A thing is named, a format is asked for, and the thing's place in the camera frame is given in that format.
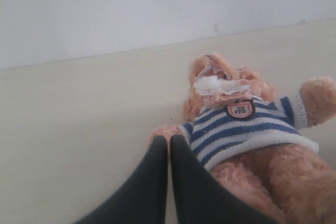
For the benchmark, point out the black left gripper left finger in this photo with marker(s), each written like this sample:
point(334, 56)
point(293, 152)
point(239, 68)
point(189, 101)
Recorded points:
point(142, 197)

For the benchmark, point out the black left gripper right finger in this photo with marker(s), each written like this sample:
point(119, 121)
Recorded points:
point(199, 198)

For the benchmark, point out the tan teddy bear striped shirt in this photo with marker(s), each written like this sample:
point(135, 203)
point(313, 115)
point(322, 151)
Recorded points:
point(250, 141)

